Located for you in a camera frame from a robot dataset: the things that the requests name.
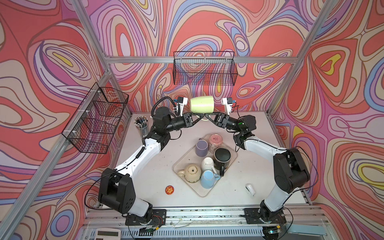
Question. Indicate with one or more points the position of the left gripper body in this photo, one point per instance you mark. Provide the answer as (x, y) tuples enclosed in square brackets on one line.
[(178, 124)]

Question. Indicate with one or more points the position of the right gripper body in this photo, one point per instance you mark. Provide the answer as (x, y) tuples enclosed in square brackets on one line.
[(229, 122)]

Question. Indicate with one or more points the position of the light green mug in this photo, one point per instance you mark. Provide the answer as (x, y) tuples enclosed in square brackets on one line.
[(202, 105)]

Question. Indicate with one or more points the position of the black mug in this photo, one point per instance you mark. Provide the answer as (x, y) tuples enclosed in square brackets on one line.
[(222, 158)]

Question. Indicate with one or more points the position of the cream round mug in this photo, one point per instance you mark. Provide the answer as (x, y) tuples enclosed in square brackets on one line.
[(192, 173)]

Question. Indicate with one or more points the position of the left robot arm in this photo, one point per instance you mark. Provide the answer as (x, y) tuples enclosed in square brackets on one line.
[(117, 185)]

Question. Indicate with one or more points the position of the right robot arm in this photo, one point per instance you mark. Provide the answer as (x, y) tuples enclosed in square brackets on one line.
[(290, 170)]

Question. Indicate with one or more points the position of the pink patterned mug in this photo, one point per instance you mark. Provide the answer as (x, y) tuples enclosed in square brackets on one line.
[(215, 141)]

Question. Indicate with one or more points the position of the purple mug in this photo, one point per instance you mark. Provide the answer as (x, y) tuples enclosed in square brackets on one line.
[(201, 148)]

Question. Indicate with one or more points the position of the white mug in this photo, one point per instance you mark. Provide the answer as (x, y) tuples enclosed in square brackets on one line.
[(208, 164)]

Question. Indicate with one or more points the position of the light blue mug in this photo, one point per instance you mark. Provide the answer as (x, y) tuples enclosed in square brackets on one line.
[(208, 179)]

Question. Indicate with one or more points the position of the metal pen holder cup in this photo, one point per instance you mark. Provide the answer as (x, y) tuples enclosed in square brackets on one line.
[(141, 123)]

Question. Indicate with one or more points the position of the beige plastic tray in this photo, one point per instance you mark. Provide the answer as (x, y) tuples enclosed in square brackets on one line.
[(188, 158)]

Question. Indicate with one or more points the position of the small white object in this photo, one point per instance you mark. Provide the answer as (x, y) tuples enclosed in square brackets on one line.
[(250, 189)]

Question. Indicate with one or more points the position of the white device with display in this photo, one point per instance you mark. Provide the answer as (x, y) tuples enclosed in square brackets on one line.
[(108, 234)]

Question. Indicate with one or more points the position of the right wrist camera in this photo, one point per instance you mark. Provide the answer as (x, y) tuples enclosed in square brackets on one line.
[(228, 103)]

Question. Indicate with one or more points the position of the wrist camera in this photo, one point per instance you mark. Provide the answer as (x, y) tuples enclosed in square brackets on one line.
[(181, 103), (228, 103)]

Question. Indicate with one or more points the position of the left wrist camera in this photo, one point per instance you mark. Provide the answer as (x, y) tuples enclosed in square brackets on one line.
[(181, 103)]

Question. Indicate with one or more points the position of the black wire basket back wall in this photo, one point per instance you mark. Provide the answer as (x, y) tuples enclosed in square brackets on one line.
[(204, 68)]

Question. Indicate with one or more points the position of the black wire basket wall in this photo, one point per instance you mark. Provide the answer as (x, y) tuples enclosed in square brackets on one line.
[(204, 68), (100, 114)]

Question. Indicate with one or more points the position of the black wire basket left wall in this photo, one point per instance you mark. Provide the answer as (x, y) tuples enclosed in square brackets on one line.
[(100, 114)]

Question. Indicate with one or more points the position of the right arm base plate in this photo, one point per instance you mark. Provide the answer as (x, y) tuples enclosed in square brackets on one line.
[(264, 216)]

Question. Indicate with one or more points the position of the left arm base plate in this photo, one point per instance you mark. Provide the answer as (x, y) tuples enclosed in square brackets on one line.
[(154, 218)]

